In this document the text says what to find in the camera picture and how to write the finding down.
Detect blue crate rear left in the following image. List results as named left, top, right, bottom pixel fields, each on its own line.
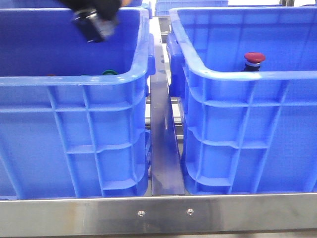
left=0, top=0, right=152, bottom=9

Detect rail screw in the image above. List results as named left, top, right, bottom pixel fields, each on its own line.
left=187, top=209, right=194, bottom=215
left=138, top=210, right=145, bottom=217

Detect stainless steel front rail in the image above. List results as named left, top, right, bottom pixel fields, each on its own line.
left=0, top=193, right=317, bottom=237

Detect left rail screw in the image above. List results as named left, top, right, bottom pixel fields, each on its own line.
left=138, top=210, right=145, bottom=217

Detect blue crate rear right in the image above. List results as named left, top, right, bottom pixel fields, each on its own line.
left=155, top=0, right=228, bottom=16

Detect blue plastic crate left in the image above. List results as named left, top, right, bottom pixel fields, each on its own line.
left=0, top=7, right=155, bottom=200

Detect green push button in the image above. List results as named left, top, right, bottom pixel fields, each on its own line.
left=102, top=69, right=118, bottom=75

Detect yellow mushroom push button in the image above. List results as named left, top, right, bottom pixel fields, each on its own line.
left=72, top=8, right=118, bottom=43

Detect right rail screw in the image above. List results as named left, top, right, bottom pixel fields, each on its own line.
left=187, top=209, right=194, bottom=215

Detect metal divider rail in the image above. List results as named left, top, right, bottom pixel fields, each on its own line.
left=150, top=34, right=186, bottom=196

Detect blue plastic crate right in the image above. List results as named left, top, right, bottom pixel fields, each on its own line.
left=168, top=6, right=317, bottom=194

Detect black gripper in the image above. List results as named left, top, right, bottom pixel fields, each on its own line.
left=59, top=0, right=124, bottom=19

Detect red mushroom push button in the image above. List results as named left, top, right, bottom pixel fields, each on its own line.
left=243, top=52, right=266, bottom=72

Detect blue plastic crate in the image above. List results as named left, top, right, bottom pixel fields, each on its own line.
left=168, top=6, right=317, bottom=194
left=0, top=7, right=155, bottom=200

